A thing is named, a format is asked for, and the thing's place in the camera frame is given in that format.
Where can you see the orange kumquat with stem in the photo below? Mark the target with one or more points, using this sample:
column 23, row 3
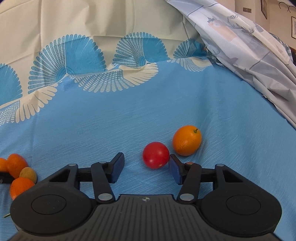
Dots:
column 15, row 164

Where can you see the red cherry tomato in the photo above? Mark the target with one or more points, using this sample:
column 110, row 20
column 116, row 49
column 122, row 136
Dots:
column 155, row 155

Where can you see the wall picture frame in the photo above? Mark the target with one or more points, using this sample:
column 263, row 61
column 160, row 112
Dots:
column 264, row 8

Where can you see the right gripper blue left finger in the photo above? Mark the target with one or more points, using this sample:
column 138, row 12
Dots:
column 105, row 173

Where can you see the blue patterned sofa cover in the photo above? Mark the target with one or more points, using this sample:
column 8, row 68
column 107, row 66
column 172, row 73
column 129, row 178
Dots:
column 84, row 80

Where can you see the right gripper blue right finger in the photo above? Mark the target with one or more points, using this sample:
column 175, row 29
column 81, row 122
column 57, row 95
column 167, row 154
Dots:
column 188, row 175

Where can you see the pale blue printed sheet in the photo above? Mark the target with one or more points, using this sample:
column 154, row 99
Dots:
column 246, row 49

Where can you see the tan longan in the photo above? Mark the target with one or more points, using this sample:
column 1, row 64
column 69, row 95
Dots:
column 29, row 173

